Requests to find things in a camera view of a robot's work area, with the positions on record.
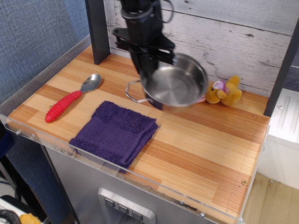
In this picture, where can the red handled metal spoon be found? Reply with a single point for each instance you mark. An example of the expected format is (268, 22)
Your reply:
(90, 84)

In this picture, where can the silver control panel with buttons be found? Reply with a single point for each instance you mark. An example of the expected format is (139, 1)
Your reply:
(120, 210)

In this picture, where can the white side cabinet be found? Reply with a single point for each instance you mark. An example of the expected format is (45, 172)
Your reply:
(279, 158)

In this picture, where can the stainless steel pot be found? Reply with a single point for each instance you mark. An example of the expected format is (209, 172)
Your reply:
(177, 86)

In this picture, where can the yellow object bottom left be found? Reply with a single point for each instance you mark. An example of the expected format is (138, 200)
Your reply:
(29, 219)

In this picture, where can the dark left support post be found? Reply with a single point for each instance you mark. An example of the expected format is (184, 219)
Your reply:
(98, 29)

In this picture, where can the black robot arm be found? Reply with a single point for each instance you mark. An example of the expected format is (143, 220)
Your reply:
(143, 7)

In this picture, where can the clear acrylic front guard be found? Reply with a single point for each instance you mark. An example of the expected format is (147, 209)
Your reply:
(197, 168)

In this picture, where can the brown stuffed animal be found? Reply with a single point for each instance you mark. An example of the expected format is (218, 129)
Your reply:
(228, 93)

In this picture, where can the purple folded towel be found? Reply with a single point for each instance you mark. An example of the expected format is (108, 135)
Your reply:
(115, 134)

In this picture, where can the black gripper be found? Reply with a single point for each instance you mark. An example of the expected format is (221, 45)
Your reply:
(147, 45)

